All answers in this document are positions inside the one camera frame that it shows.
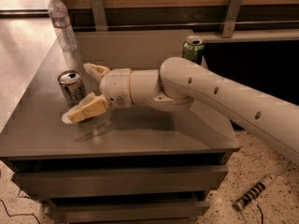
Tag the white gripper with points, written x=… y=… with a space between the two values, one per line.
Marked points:
x=116 y=86

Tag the silver redbull can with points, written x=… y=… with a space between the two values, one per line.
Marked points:
x=72 y=86

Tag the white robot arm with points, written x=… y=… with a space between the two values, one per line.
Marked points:
x=180 y=82

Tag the clear plastic water bottle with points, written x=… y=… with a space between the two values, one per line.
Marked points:
x=62 y=25

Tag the green soda can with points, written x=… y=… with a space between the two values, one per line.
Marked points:
x=193 y=49

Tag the grey drawer cabinet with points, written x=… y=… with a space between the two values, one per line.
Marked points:
x=36 y=140

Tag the upper grey drawer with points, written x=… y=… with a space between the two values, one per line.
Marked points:
x=113 y=182

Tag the grey drawer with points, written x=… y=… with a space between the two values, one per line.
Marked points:
x=128 y=212
x=113 y=182

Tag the lower grey drawer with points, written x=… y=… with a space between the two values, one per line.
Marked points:
x=128 y=212

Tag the white power strip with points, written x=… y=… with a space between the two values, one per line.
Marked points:
x=254 y=192

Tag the horizontal metal rail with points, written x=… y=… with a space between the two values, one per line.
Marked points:
x=210 y=26

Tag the left metal bracket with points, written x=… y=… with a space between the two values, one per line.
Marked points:
x=99 y=15

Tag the metal bracket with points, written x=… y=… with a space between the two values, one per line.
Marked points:
x=232 y=11
x=99 y=15

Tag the right metal bracket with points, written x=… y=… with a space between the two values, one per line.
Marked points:
x=232 y=11

